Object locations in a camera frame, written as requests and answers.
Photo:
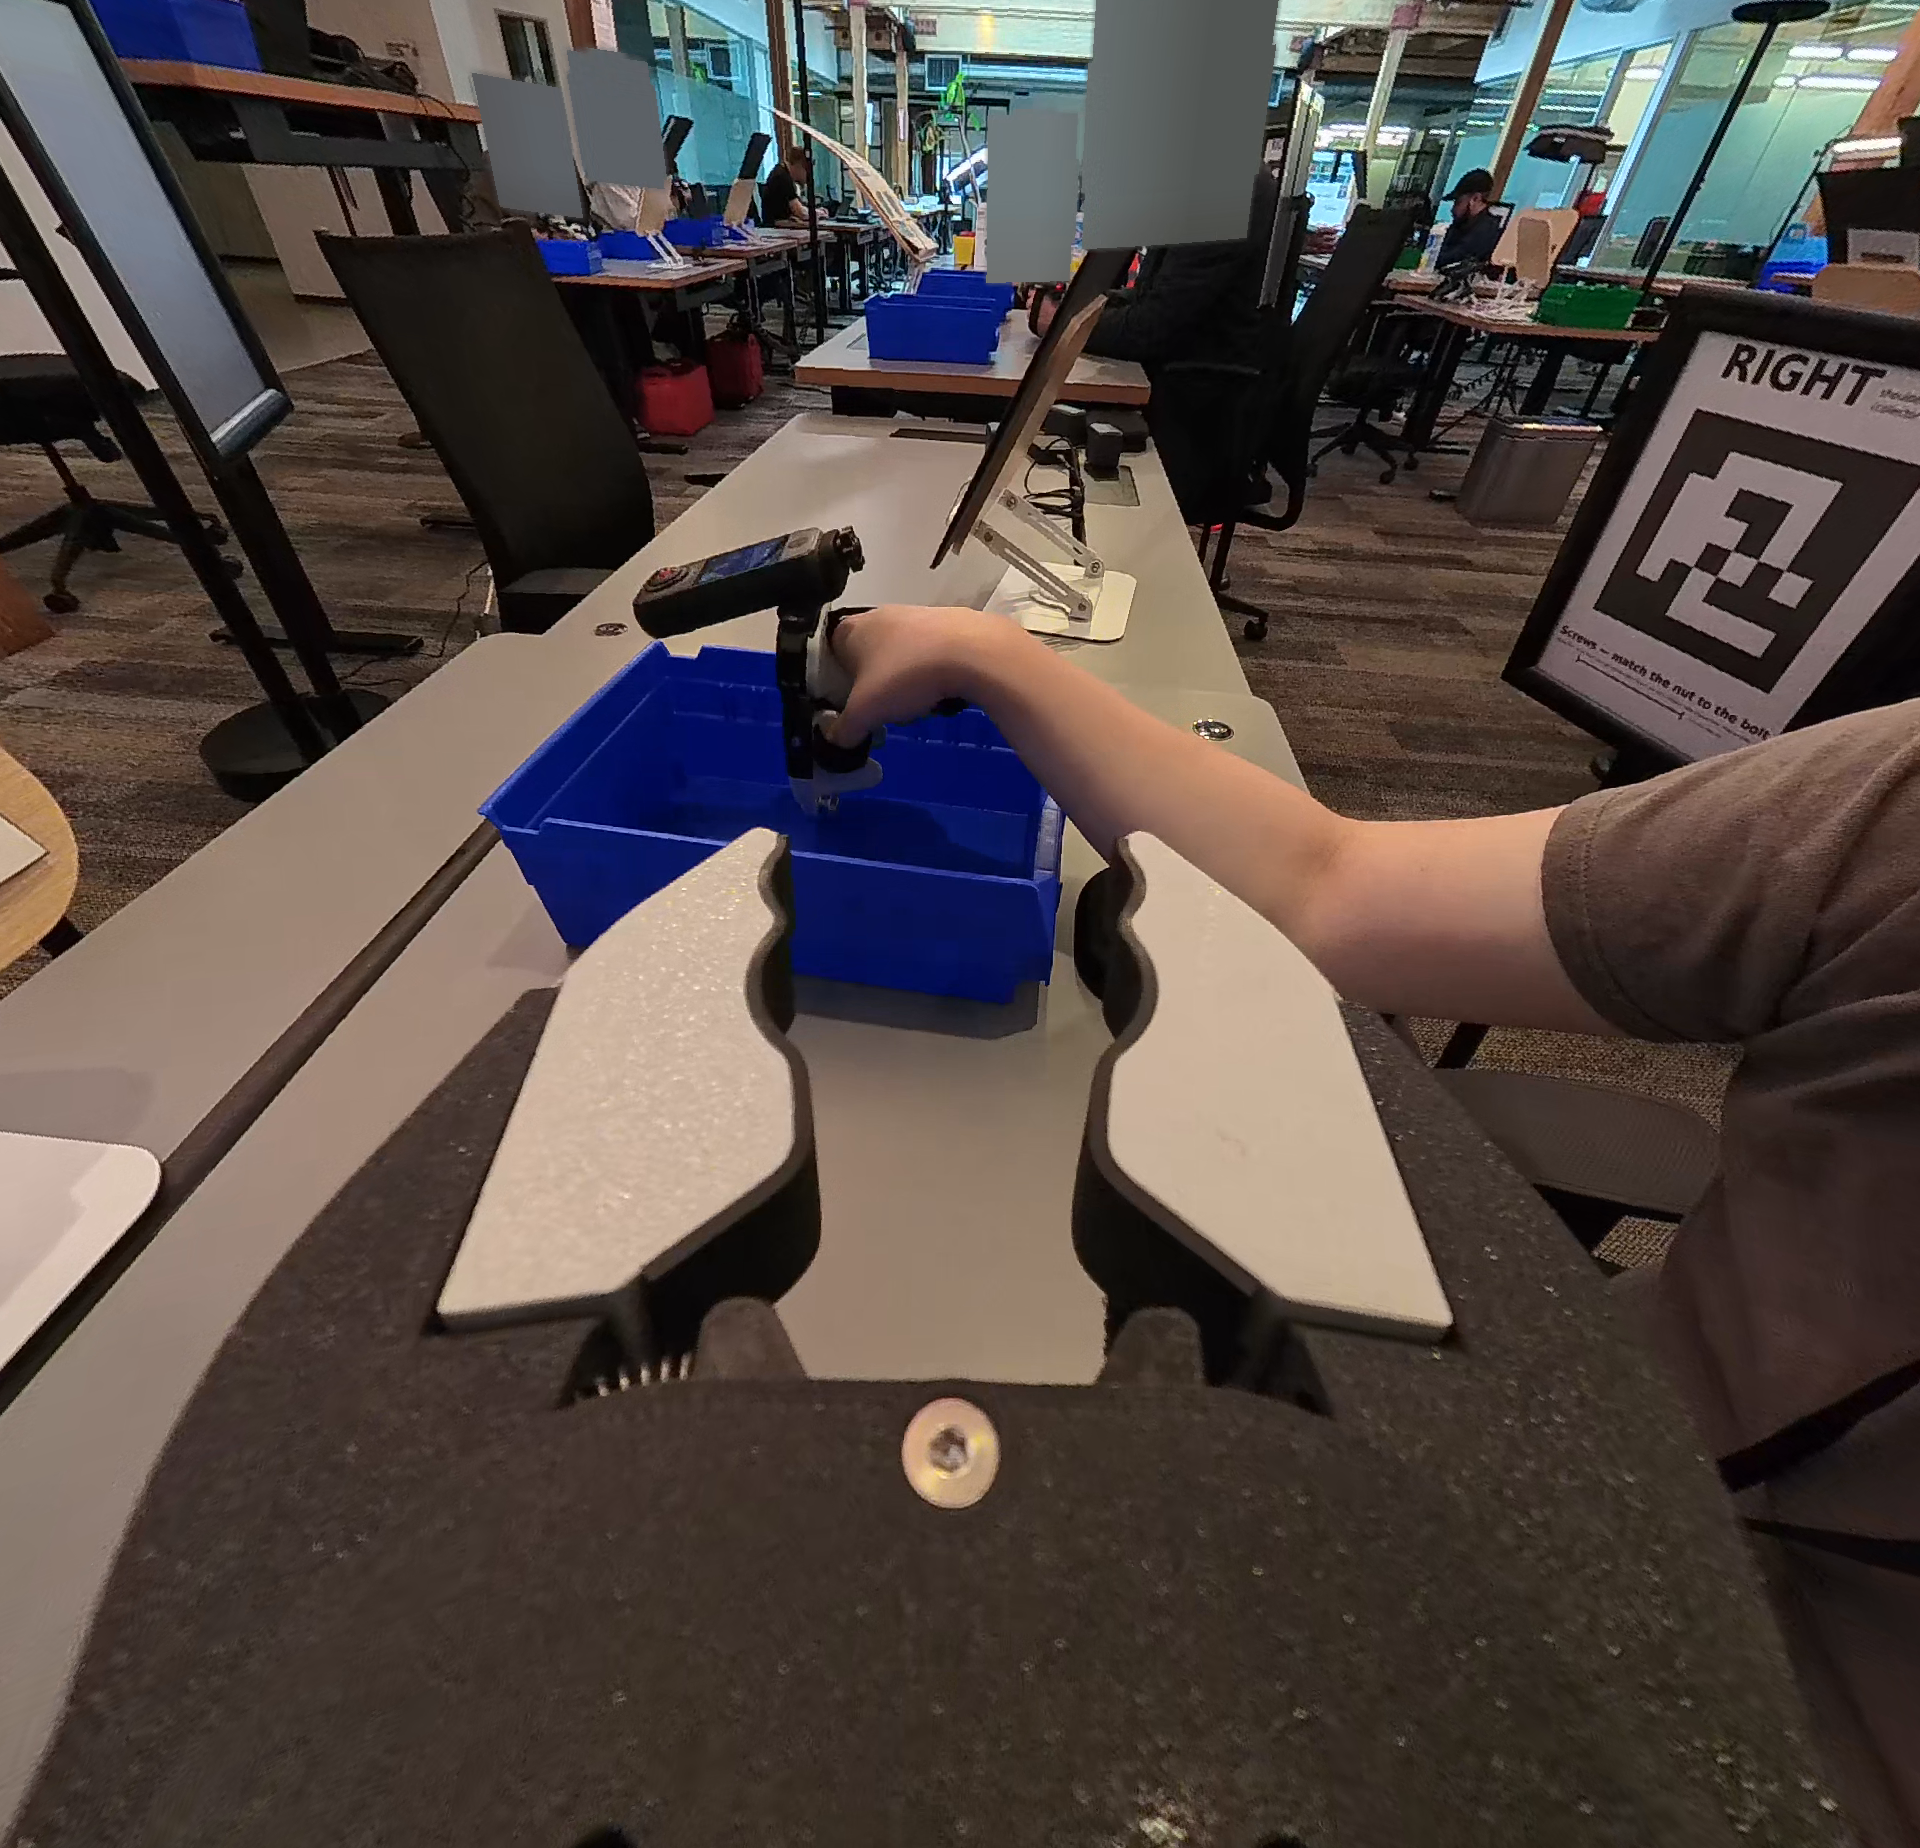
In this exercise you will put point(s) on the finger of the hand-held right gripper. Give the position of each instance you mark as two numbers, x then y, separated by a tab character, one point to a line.
856	777

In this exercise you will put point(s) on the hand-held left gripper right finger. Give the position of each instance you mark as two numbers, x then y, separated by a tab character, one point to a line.
1261	1128

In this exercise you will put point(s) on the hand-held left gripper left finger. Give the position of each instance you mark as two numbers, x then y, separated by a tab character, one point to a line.
646	1099

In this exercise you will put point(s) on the blue plastic parts bin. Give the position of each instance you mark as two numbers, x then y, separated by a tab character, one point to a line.
900	918

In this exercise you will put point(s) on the person's right hand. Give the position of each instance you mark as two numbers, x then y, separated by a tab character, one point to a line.
915	664

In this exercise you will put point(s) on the black mesh office chair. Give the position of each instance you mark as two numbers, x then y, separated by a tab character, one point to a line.
510	423

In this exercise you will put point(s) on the distant blue bin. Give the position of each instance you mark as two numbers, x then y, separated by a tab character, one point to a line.
931	334

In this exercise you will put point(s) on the tilted board on stand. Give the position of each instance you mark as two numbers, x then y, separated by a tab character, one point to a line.
1020	438

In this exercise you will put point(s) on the black power adapter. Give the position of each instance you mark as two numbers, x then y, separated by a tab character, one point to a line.
1101	443

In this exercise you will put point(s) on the curved instruction board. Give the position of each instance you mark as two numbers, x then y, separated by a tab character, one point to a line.
862	177

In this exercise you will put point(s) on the white board stand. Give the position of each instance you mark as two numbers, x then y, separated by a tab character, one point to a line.
60	1234

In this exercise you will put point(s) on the grey trash bin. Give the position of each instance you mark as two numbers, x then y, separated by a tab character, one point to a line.
1525	473

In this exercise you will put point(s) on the black framed marker sign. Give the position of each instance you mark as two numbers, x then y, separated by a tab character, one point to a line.
1725	529

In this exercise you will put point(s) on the blue bin on shelf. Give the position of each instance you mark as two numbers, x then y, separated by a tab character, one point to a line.
172	26

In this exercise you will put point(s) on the green plastic bin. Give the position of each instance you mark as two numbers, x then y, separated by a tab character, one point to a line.
1590	307

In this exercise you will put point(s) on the tall black floor lamp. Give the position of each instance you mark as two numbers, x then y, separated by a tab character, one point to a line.
1770	11

